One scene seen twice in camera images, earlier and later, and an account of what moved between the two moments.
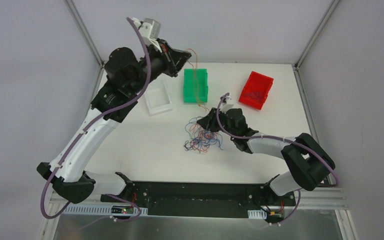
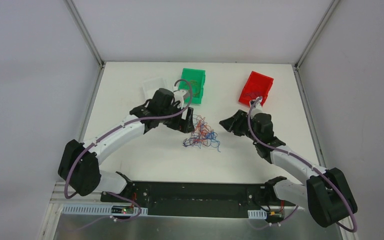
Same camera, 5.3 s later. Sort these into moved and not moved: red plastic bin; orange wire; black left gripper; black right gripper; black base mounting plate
Moved: black right gripper; orange wire; black left gripper
Not moved: black base mounting plate; red plastic bin
